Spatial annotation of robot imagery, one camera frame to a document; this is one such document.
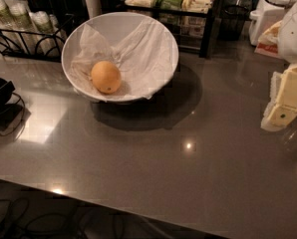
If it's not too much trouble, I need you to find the white appliance with plates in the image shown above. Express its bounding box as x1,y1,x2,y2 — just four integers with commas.
249,0,297,46

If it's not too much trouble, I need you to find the wrapped paper cup stack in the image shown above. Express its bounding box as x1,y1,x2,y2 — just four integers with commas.
0,0,20,50
10,3,39,55
31,11,60,58

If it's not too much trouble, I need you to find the white paper liner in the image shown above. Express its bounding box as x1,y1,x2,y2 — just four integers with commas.
69,18,176,102

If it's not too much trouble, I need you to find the white bowl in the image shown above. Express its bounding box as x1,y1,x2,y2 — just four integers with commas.
61,11,180,104

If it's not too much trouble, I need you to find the black cable under table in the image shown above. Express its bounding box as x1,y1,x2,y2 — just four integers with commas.
0,196,130,239

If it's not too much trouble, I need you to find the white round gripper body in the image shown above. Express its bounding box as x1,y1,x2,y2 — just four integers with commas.
278,2,297,64

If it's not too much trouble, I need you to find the orange fruit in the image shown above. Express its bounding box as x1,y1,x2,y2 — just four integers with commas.
91,61,122,94

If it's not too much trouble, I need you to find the black wire cup rack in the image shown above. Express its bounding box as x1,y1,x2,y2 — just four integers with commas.
0,15,74,62

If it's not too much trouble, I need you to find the white cylindrical cup stack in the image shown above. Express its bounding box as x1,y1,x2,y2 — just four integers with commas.
81,0,103,19

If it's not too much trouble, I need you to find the black pan with wire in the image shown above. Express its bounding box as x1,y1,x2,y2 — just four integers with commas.
0,78,26,136

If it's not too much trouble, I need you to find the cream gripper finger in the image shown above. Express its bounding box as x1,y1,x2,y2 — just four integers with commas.
261,64,297,131

